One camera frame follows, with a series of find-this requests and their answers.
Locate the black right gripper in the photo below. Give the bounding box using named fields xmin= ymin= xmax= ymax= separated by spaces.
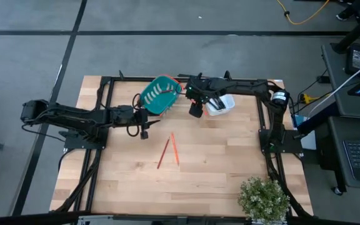
xmin=184 ymin=73 xmax=228 ymax=119

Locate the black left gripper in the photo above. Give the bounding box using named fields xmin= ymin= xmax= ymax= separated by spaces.
xmin=134 ymin=107 xmax=161 ymax=141

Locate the teal basket with orange rim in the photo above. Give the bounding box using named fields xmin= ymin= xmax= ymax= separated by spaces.
xmin=139 ymin=74 xmax=184 ymax=116

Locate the white plastic bin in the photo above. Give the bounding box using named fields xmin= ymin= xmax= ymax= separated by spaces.
xmin=204 ymin=93 xmax=236 ymax=117

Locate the yellow power plug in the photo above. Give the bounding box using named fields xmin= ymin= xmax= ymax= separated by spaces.
xmin=301 ymin=92 xmax=318 ymax=105

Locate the small green potted plant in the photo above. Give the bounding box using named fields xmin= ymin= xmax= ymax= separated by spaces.
xmin=237 ymin=176 xmax=291 ymax=223

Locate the dark grey desk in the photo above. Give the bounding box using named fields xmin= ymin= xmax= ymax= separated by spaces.
xmin=321 ymin=42 xmax=360 ymax=196

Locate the black box device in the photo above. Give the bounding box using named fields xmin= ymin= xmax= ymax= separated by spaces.
xmin=344 ymin=45 xmax=360 ymax=76

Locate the black rig crossbar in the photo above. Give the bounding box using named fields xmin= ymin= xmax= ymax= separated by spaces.
xmin=0 ymin=211 xmax=360 ymax=225

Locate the person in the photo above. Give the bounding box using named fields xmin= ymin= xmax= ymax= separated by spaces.
xmin=336 ymin=0 xmax=360 ymax=21

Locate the black stand leg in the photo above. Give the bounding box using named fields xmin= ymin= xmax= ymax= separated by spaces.
xmin=329 ymin=6 xmax=360 ymax=54

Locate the black looped wrist cable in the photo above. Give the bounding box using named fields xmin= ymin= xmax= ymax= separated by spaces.
xmin=126 ymin=92 xmax=144 ymax=138

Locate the black metal table frame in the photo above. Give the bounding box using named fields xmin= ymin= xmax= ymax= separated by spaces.
xmin=53 ymin=70 xmax=314 ymax=219

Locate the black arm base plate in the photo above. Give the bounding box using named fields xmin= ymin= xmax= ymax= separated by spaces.
xmin=63 ymin=129 xmax=108 ymax=150
xmin=258 ymin=127 xmax=303 ymax=154

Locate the black cable sleeve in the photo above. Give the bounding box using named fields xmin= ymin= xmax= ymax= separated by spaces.
xmin=53 ymin=148 xmax=103 ymax=214
xmin=266 ymin=152 xmax=314 ymax=219

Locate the yellow floor cable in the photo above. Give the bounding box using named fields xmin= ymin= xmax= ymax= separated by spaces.
xmin=276 ymin=0 xmax=331 ymax=26

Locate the white cable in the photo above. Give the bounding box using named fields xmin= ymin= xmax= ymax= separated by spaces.
xmin=306 ymin=54 xmax=360 ymax=119

